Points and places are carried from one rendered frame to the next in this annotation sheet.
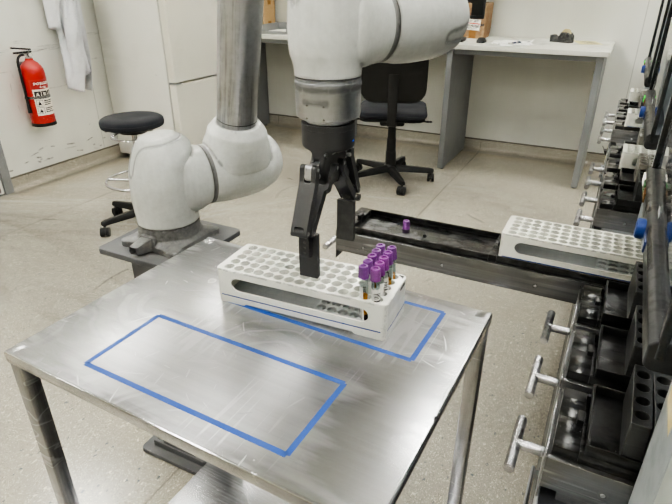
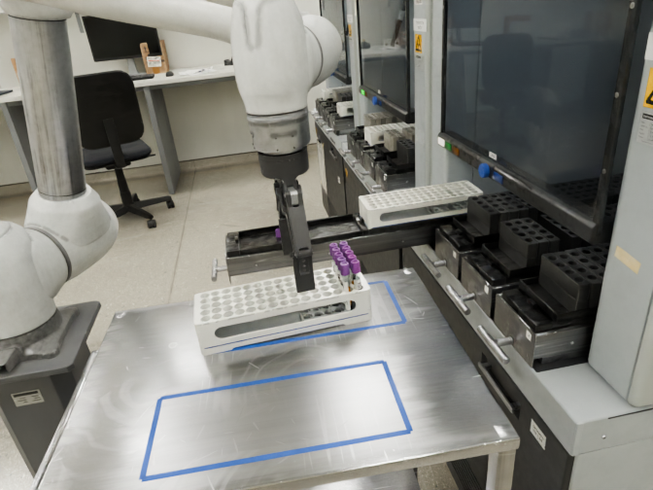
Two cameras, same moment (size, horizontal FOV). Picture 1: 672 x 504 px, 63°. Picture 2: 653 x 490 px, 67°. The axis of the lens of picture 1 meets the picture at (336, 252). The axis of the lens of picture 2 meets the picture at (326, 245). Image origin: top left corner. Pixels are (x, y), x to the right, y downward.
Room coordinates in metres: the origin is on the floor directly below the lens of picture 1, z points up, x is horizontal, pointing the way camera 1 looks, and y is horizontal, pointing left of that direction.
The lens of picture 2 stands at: (0.12, 0.38, 1.33)
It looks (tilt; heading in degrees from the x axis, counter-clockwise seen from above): 27 degrees down; 325
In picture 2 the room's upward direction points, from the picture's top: 6 degrees counter-clockwise
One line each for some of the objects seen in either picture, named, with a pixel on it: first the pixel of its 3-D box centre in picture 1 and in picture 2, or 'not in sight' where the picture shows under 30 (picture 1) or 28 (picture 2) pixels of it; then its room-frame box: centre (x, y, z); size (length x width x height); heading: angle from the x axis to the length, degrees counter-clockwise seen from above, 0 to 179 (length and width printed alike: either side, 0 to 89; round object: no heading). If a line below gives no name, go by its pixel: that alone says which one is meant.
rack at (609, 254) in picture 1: (582, 252); (420, 205); (0.93, -0.48, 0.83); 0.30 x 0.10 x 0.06; 63
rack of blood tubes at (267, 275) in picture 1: (310, 287); (283, 306); (0.77, 0.04, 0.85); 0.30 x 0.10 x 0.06; 66
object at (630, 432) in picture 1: (636, 413); (563, 283); (0.48, -0.35, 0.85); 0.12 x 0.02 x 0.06; 152
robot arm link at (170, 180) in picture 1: (166, 176); (3, 273); (1.28, 0.42, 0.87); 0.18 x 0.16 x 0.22; 126
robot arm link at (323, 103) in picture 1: (328, 98); (280, 129); (0.75, 0.01, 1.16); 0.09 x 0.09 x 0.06
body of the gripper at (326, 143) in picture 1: (328, 151); (286, 176); (0.75, 0.01, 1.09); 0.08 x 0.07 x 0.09; 156
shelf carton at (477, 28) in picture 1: (477, 20); (155, 56); (4.40, -1.06, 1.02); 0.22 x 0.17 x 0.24; 153
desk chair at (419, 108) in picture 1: (395, 106); (115, 149); (3.72, -0.40, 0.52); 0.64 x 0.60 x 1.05; 173
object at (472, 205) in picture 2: (638, 292); (482, 217); (0.75, -0.49, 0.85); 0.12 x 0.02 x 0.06; 154
